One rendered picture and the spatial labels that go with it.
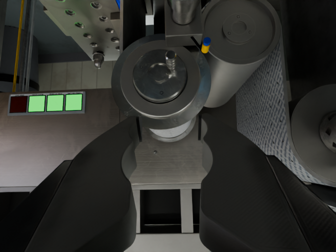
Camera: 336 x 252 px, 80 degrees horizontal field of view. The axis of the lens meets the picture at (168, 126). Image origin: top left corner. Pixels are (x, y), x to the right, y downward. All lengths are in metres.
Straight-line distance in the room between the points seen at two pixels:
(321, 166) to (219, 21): 0.25
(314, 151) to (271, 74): 0.13
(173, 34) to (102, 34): 0.36
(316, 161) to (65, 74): 2.85
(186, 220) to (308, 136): 0.42
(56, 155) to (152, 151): 0.30
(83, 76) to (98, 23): 2.28
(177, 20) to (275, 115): 0.20
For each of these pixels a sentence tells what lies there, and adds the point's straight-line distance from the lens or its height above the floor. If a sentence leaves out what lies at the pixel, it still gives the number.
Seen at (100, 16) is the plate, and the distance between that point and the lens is 0.57.
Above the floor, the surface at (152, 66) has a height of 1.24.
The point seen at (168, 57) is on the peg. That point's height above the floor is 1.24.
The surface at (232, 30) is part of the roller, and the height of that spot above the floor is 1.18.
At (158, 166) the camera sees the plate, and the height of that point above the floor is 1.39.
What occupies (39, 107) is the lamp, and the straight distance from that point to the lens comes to 0.76.
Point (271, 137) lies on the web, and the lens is 0.37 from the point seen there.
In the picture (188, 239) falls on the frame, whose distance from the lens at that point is 0.65.
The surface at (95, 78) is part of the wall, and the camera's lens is 2.77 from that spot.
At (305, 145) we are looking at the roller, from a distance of 0.34.
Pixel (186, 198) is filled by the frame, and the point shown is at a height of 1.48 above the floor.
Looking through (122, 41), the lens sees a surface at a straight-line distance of 0.35.
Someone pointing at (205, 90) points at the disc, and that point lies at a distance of 0.30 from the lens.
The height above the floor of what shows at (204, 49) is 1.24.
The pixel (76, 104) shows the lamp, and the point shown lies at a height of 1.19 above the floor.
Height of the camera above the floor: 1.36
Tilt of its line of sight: 9 degrees down
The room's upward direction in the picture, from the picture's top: 179 degrees clockwise
